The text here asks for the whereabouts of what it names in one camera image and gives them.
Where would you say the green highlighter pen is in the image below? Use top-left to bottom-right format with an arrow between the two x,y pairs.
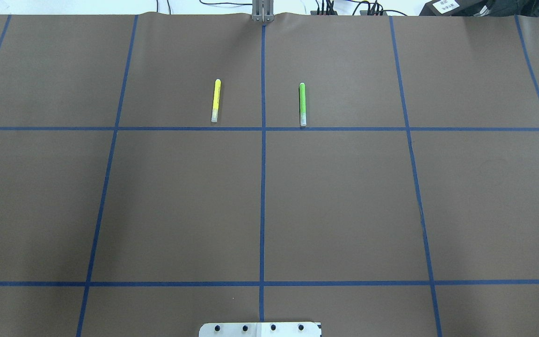
298,82 -> 307,127

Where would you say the yellow highlighter pen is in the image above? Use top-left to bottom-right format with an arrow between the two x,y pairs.
211,79 -> 222,123

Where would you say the aluminium frame post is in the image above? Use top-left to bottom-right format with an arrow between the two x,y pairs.
252,0 -> 275,23

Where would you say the white pedestal column base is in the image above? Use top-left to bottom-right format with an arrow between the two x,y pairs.
198,322 -> 322,337

